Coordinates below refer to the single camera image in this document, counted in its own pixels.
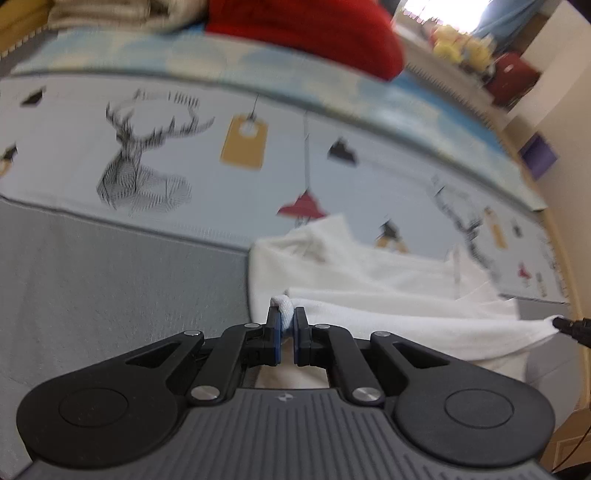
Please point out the yellow plush toy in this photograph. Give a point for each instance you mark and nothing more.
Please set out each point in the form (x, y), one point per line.
(455, 44)

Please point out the red box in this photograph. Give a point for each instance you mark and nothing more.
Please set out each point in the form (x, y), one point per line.
(510, 81)

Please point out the white long-sleeve shirt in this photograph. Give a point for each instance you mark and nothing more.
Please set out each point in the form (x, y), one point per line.
(392, 295)

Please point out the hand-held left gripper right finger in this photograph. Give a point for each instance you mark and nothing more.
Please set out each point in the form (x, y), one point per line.
(299, 339)

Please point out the grey mat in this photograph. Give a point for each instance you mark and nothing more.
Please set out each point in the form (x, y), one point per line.
(115, 286)

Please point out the sky print blue blanket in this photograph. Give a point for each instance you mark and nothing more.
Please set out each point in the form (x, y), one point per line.
(138, 50)

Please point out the red knitted garment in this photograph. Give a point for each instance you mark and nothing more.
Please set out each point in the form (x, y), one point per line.
(323, 32)

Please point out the purple box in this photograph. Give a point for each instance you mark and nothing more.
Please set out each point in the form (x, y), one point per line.
(538, 157)

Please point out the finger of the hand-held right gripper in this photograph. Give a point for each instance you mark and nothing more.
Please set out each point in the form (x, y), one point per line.
(575, 328)

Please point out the blue curtain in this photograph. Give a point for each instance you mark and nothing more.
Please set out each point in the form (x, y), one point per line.
(512, 16)

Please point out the beige cloth pile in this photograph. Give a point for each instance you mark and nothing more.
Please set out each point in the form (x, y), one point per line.
(115, 14)

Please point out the deer print bedsheet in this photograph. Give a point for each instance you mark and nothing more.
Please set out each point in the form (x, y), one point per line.
(184, 152)

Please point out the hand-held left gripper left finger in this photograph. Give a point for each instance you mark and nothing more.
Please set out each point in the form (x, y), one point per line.
(276, 339)

